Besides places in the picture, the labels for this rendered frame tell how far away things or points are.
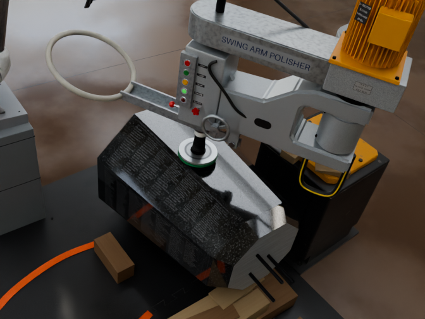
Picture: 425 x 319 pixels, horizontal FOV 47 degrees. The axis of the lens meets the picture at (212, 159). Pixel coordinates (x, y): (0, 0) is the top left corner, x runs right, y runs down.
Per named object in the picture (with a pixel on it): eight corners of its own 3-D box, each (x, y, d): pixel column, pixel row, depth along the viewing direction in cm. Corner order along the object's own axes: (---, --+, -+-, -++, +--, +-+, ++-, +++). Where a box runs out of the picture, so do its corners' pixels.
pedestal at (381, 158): (295, 179, 397) (321, 106, 348) (358, 233, 364) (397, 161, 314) (234, 212, 362) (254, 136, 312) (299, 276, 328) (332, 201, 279)
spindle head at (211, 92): (256, 125, 255) (276, 49, 225) (241, 149, 240) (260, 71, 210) (194, 102, 263) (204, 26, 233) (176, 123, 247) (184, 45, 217)
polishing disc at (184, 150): (224, 157, 268) (224, 156, 267) (192, 170, 257) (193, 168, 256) (202, 135, 279) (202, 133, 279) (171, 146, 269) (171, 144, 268)
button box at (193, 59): (192, 106, 237) (199, 55, 218) (190, 109, 236) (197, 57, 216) (177, 100, 239) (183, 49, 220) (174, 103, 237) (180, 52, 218)
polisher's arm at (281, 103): (346, 166, 247) (382, 85, 214) (337, 195, 231) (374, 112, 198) (214, 116, 262) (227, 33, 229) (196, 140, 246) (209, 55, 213)
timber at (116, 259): (93, 250, 319) (93, 239, 311) (110, 242, 325) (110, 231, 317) (117, 284, 303) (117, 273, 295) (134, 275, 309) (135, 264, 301)
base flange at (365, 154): (322, 116, 339) (324, 110, 336) (379, 157, 314) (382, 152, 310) (272, 139, 312) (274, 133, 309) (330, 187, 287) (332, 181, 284)
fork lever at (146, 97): (250, 130, 258) (252, 123, 254) (236, 151, 244) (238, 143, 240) (134, 84, 270) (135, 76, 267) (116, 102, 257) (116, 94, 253)
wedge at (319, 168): (348, 168, 296) (350, 162, 292) (348, 179, 288) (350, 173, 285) (315, 160, 297) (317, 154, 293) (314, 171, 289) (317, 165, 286)
